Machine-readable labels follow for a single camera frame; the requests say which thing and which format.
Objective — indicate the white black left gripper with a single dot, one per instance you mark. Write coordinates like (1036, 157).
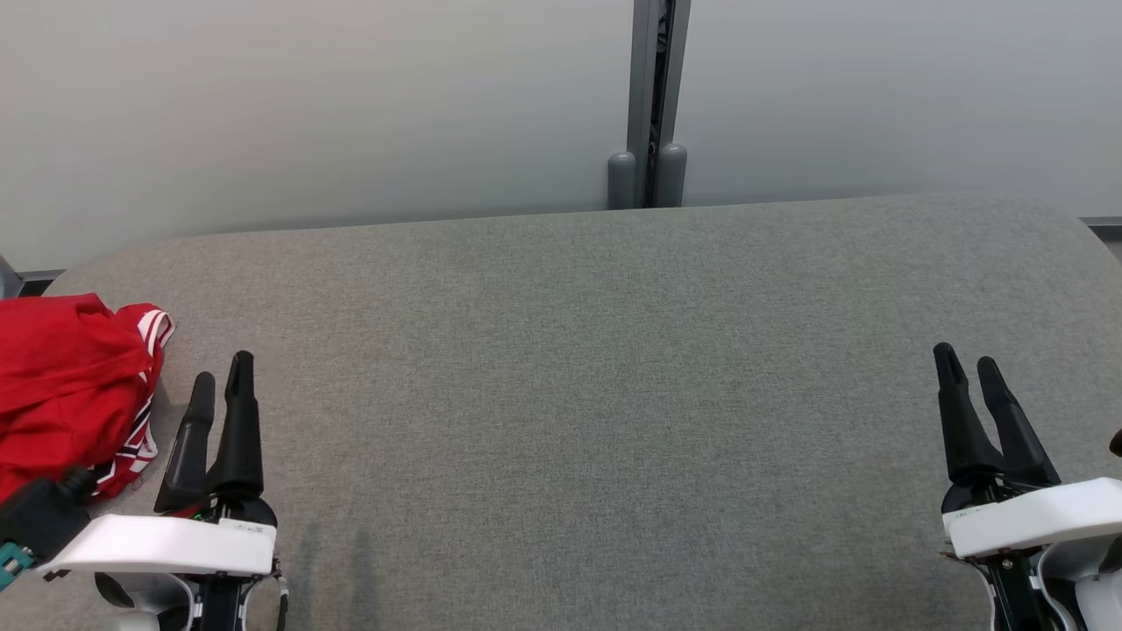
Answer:
(166, 545)

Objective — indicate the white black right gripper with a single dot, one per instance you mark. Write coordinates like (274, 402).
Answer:
(1034, 519)

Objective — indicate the red shorts with white stripes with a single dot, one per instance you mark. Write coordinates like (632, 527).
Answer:
(61, 386)

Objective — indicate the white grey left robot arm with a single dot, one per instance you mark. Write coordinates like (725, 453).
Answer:
(149, 605)

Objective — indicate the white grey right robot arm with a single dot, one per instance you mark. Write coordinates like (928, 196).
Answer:
(1096, 596)

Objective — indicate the grey fabric sofa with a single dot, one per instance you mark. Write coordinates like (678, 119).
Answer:
(561, 394)

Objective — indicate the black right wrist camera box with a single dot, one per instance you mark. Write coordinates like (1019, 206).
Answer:
(1117, 443)

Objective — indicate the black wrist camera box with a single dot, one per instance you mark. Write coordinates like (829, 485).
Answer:
(44, 517)
(1117, 443)

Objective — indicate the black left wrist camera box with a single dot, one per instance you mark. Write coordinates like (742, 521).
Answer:
(44, 517)

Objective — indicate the grey cylinder post cap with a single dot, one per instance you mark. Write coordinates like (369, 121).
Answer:
(672, 175)
(621, 180)

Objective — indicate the grey metal wall post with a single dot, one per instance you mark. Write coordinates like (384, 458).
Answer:
(657, 79)

